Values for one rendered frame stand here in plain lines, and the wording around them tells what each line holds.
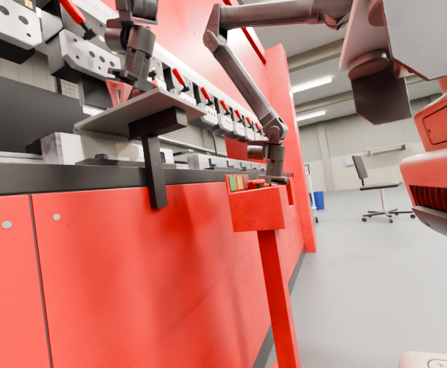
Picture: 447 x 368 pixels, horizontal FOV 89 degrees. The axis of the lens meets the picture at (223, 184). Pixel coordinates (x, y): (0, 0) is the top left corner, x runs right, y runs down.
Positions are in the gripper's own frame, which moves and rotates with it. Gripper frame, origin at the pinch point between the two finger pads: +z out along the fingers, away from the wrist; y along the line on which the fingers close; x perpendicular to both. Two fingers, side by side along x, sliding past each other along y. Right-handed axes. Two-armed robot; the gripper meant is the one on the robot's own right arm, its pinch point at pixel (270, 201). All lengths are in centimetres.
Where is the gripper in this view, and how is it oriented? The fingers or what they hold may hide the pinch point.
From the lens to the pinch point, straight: 82.2
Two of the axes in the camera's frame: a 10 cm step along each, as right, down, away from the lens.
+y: -9.0, -1.2, 4.3
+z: -0.9, 9.9, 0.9
